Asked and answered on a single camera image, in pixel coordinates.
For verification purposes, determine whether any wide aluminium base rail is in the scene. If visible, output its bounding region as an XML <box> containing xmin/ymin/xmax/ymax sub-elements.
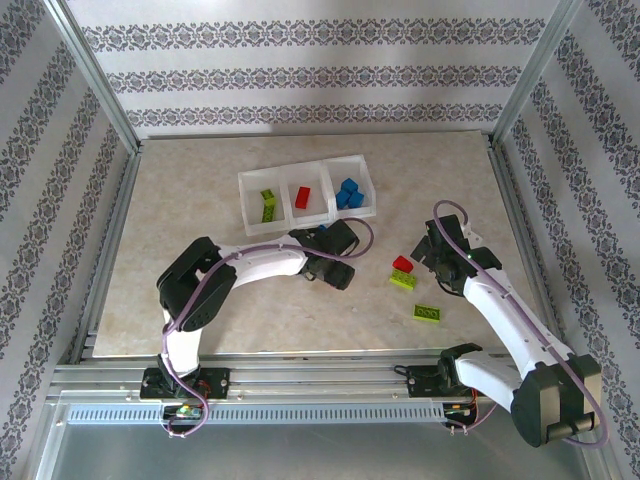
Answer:
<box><xmin>49</xmin><ymin>349</ymin><xmax>591</xmax><ymax>401</ymax></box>

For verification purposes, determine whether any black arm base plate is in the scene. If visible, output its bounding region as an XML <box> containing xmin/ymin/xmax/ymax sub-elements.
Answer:
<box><xmin>407</xmin><ymin>364</ymin><xmax>497</xmax><ymax>400</ymax></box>
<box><xmin>139</xmin><ymin>367</ymin><xmax>232</xmax><ymax>401</ymax></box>

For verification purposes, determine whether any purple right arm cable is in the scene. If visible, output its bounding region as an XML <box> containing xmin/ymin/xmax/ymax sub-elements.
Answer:
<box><xmin>432</xmin><ymin>199</ymin><xmax>610</xmax><ymax>449</ymax></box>

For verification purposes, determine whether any grey slotted cable duct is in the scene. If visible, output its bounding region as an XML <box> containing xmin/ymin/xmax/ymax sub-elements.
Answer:
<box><xmin>67</xmin><ymin>402</ymin><xmax>446</xmax><ymax>426</ymax></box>

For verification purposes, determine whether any aluminium frame corner post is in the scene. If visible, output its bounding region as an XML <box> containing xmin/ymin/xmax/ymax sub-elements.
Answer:
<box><xmin>487</xmin><ymin>0</ymin><xmax>584</xmax><ymax>149</ymax></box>
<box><xmin>42</xmin><ymin>0</ymin><xmax>144</xmax><ymax>156</ymax></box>

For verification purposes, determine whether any grey metal sheet panel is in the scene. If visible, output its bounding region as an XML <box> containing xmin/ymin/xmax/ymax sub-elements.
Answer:
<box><xmin>29</xmin><ymin>394</ymin><xmax>616</xmax><ymax>480</ymax></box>

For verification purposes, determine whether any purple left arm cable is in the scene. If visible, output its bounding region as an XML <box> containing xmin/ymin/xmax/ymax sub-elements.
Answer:
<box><xmin>160</xmin><ymin>217</ymin><xmax>376</xmax><ymax>440</ymax></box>

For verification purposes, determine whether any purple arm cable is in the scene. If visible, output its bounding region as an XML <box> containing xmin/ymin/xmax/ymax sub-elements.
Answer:
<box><xmin>160</xmin><ymin>217</ymin><xmax>376</xmax><ymax>440</ymax></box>
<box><xmin>432</xmin><ymin>199</ymin><xmax>610</xmax><ymax>449</ymax></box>

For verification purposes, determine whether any aluminium frame side rail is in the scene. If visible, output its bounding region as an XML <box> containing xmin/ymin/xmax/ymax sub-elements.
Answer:
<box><xmin>484</xmin><ymin>132</ymin><xmax>581</xmax><ymax>361</ymax></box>
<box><xmin>69</xmin><ymin>144</ymin><xmax>144</xmax><ymax>364</ymax></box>

